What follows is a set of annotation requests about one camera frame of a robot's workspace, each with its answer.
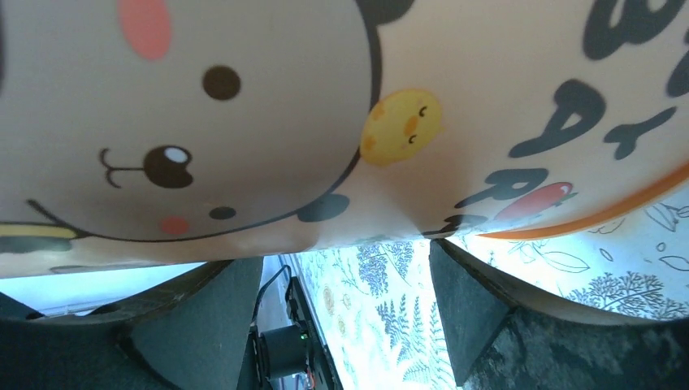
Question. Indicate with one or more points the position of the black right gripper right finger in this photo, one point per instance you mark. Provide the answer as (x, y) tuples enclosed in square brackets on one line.
[(504, 333)]

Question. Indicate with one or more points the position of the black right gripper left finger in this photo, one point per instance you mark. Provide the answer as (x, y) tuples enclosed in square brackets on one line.
[(190, 332)]

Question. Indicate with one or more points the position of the orange bucket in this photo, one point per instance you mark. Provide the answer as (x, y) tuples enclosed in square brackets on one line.
[(144, 132)]

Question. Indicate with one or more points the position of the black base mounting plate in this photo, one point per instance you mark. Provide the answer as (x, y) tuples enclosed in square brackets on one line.
[(293, 355)]

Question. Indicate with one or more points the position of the floral patterned table mat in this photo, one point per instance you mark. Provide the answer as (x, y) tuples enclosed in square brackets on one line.
[(375, 302)]

